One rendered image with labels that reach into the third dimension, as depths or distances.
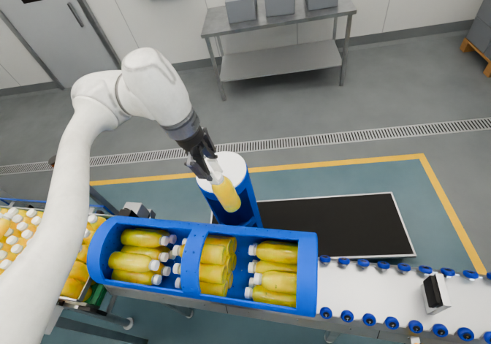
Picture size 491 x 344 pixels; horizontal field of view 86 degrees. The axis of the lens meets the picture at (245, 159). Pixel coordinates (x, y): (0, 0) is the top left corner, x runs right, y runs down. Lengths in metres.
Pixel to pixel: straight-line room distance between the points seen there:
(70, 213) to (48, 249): 0.06
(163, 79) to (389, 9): 3.96
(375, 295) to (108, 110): 1.12
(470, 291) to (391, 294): 0.28
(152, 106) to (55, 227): 0.28
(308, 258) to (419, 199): 1.84
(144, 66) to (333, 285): 1.06
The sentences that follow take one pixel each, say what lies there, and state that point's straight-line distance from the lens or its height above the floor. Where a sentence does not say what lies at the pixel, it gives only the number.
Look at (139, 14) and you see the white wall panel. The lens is 4.29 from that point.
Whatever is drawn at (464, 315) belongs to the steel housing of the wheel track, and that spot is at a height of 0.93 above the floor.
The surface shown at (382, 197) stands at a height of 0.15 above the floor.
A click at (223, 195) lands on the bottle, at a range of 0.89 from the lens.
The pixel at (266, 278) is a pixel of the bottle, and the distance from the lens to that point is 1.03.
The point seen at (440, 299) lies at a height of 1.08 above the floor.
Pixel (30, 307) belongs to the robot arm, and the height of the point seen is 1.81.
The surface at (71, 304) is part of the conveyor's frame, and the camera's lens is 1.63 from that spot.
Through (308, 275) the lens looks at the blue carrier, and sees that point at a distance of 0.94.
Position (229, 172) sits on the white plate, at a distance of 1.41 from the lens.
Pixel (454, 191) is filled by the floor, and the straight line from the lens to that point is 2.82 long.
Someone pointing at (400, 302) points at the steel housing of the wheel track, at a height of 0.93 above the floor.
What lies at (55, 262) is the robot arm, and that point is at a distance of 0.46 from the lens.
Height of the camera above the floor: 2.13
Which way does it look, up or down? 49 degrees down
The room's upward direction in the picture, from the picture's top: 15 degrees counter-clockwise
